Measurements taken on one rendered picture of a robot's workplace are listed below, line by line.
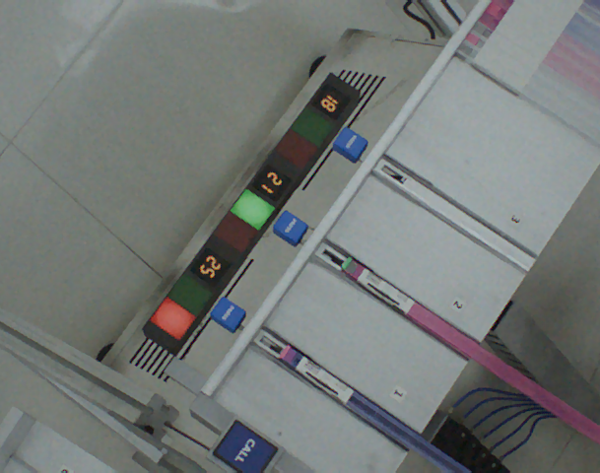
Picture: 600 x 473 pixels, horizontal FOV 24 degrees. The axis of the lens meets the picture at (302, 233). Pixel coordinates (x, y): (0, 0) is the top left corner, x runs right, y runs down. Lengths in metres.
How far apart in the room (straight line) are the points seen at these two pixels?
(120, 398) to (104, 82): 0.70
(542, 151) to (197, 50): 0.82
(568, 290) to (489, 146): 0.43
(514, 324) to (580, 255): 0.18
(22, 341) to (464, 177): 0.58
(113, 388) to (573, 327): 0.66
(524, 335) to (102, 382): 0.53
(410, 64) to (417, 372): 0.77
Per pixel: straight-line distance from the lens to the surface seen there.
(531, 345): 1.78
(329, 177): 2.03
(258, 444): 1.36
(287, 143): 1.48
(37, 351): 1.67
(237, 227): 1.45
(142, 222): 2.17
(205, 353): 1.96
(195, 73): 2.18
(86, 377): 1.59
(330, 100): 1.50
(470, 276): 1.45
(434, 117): 1.49
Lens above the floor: 1.82
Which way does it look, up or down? 51 degrees down
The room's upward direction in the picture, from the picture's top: 108 degrees clockwise
